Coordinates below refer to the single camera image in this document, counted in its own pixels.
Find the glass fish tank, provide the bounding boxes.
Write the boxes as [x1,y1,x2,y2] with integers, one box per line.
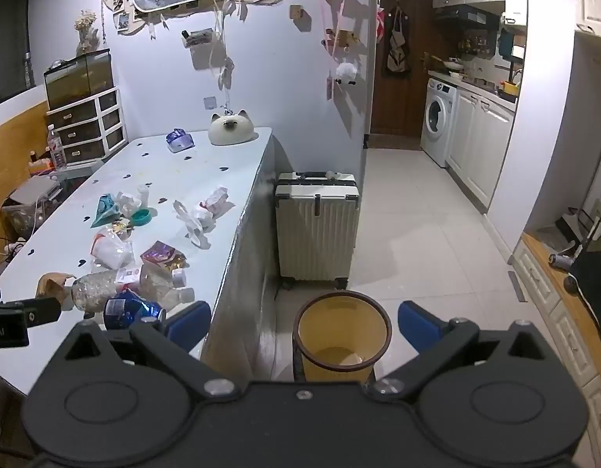
[43,49,113,110]

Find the white low drawer cabinet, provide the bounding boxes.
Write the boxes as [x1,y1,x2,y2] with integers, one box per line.
[507,231,601,449]

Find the purple tissue pack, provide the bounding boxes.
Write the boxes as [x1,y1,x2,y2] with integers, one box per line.
[165,128,195,153]

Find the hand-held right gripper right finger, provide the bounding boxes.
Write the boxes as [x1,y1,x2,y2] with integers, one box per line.
[369,301,550,401]

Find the white washing machine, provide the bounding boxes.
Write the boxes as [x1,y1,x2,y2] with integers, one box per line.
[420,77,460,167]

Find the box of coloured pens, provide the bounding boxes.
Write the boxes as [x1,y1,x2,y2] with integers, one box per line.
[28,151,55,176]

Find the white drawer unit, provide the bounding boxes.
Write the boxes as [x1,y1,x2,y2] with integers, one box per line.
[46,87,128,167]

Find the water bottle red label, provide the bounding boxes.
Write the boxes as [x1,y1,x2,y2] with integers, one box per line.
[46,125,67,171]

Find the brown fruit peel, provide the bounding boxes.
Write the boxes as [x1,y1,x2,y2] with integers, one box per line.
[36,272,77,310]

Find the white plastic bag red print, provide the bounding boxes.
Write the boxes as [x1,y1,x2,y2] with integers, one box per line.
[173,199,218,249]

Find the clear plastic bag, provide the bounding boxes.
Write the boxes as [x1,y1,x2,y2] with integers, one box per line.
[90,230,136,270]

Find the hanging apron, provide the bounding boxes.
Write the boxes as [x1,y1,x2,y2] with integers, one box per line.
[382,7,411,76]

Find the white kitchen base cabinets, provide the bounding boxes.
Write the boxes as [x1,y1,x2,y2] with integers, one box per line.
[447,85,518,213]

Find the black range hood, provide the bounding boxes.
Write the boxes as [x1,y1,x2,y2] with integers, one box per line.
[433,4,505,25]

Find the white tissue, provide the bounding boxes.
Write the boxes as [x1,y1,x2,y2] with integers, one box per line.
[115,191,143,218]

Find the white ribbed suitcase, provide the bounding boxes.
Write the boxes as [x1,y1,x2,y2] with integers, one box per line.
[274,170,362,289]

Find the clear storage box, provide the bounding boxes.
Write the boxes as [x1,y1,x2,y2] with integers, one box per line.
[1,175,62,245]

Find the purple snack packet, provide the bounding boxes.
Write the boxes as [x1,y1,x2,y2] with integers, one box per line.
[140,241,189,274]

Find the yellow waste bin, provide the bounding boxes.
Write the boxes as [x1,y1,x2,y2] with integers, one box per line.
[293,291,393,385]

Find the vase with dried flowers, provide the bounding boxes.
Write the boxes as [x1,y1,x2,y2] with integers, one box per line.
[75,10,99,57]

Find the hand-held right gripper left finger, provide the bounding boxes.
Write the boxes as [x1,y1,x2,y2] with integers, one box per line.
[62,301,240,401]

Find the cat-shaped ceramic ornament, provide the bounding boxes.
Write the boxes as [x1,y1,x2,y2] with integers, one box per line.
[208,110,258,146]

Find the dark wooden door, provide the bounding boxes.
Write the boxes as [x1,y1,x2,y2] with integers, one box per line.
[370,0,434,137]

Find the clear plastic bottle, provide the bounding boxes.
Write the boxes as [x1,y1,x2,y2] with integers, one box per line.
[71,263,196,314]

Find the teal snack wrapper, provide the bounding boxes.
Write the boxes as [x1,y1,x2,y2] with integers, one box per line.
[90,194,122,228]

